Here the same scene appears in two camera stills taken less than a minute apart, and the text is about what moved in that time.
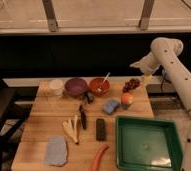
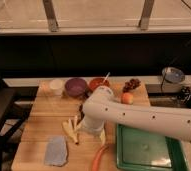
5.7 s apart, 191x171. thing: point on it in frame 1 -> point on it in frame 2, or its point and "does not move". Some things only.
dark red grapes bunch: [131, 84] does not move
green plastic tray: [147, 144] does not move
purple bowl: [75, 87] does not move
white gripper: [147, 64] -> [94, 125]
